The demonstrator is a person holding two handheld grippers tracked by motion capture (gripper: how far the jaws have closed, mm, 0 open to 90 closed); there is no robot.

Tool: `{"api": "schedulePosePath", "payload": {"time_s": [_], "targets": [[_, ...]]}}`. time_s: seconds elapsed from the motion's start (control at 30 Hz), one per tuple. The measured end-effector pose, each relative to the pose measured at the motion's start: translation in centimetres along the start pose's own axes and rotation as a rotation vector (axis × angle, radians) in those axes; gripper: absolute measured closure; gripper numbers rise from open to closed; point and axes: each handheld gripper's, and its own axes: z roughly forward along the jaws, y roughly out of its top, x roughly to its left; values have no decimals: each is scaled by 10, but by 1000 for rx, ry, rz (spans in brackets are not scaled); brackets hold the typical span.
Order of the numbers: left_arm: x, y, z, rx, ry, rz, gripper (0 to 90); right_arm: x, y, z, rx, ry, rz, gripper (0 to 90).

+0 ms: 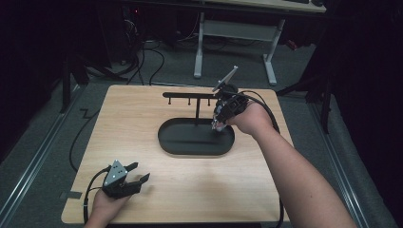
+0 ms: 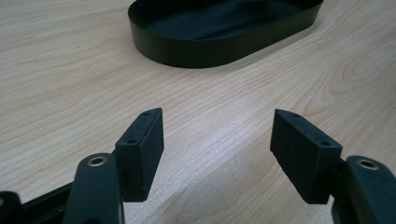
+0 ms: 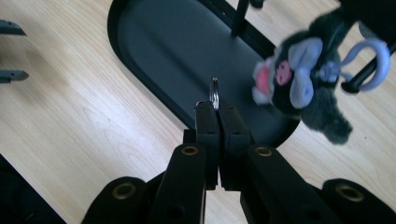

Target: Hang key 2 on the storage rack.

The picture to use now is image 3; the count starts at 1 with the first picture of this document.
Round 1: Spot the silver carabiner key ring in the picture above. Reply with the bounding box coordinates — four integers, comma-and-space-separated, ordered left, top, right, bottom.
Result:
195, 77, 220, 112

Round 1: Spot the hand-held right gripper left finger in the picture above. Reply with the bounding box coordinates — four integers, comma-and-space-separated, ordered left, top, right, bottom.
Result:
146, 100, 220, 224

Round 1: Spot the black key rack with tray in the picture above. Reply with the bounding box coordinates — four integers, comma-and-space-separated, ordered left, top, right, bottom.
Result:
106, 0, 396, 149

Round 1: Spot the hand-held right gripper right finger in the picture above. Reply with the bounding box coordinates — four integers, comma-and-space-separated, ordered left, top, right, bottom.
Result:
219, 103, 344, 224

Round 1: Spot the black white plush keychain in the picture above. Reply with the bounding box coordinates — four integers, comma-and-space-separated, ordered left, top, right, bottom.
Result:
251, 6, 392, 146

